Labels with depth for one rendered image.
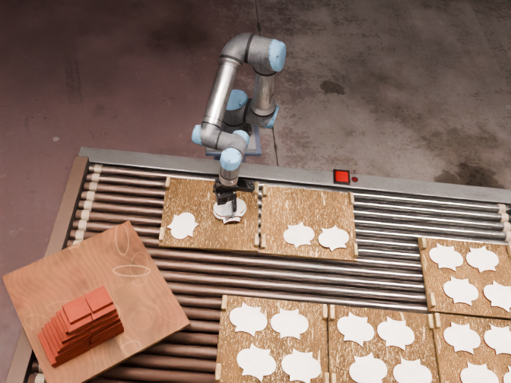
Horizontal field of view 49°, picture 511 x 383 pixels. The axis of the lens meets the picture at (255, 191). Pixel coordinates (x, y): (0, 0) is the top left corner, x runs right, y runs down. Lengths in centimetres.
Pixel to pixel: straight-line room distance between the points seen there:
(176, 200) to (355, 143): 194
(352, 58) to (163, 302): 315
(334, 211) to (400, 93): 222
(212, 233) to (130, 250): 36
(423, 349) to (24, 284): 150
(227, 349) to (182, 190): 74
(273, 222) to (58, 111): 219
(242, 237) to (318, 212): 37
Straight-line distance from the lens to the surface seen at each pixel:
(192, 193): 247
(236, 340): 215
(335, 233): 243
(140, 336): 205
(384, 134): 422
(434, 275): 248
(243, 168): 260
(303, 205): 249
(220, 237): 235
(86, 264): 220
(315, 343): 219
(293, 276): 232
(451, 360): 234
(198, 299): 223
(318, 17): 510
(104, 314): 187
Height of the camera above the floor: 294
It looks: 53 degrees down
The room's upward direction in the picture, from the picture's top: 10 degrees clockwise
